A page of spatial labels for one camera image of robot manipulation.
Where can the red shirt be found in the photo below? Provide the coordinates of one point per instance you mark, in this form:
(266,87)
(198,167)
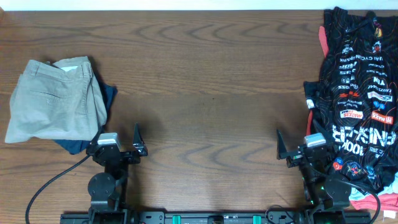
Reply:
(388,202)

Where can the light grey blue shirt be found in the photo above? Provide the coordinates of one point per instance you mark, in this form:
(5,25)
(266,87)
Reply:
(358,195)

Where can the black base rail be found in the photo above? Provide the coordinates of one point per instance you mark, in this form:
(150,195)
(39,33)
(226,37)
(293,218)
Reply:
(271,216)

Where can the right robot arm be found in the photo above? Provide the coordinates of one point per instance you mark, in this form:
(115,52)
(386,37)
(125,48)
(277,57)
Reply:
(327,193)

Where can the folded khaki shorts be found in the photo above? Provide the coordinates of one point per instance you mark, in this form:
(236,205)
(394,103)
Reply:
(60,100)

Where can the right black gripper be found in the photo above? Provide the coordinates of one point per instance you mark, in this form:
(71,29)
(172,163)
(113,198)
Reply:
(298,155)

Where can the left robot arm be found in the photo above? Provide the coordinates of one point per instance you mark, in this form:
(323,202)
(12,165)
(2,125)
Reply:
(107,189)

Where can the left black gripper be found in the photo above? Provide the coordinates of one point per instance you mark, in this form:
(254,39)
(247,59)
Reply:
(125,155)

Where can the black printed cycling jersey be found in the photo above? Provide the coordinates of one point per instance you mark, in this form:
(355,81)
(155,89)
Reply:
(354,101)

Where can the dark navy folded garment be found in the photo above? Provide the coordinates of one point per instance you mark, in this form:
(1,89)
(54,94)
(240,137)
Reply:
(77,146)

